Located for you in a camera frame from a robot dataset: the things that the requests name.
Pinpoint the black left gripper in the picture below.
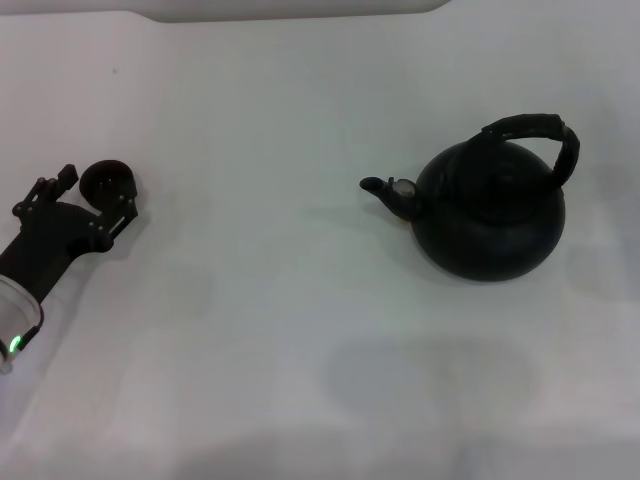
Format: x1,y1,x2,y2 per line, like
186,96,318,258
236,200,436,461
0,163,140,307

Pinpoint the dark brown teacup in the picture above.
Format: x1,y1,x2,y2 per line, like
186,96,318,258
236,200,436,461
78,158,138,211

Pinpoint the black round teapot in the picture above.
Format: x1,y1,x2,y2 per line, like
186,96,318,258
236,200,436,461
358,112,582,284

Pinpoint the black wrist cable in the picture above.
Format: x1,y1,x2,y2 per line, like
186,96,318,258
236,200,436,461
18,323,42,352

